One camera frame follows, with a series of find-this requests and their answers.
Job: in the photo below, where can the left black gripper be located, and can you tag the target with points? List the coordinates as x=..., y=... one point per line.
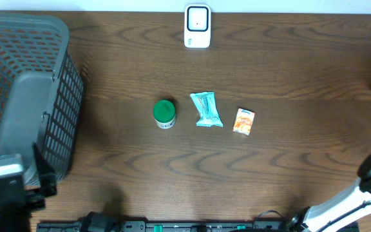
x=33, y=201

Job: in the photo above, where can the green lid jar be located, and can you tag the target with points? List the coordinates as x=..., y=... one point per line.
x=164, y=114

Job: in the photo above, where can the orange small carton box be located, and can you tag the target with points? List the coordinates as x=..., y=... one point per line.
x=243, y=122

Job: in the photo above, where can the teal snack packet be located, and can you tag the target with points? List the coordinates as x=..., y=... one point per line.
x=206, y=105

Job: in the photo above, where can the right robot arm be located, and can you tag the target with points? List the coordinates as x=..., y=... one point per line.
x=345, y=208

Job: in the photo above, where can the grey plastic basket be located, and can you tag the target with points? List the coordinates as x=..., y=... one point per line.
x=40, y=92

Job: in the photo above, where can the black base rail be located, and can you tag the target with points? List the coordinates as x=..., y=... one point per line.
x=141, y=226

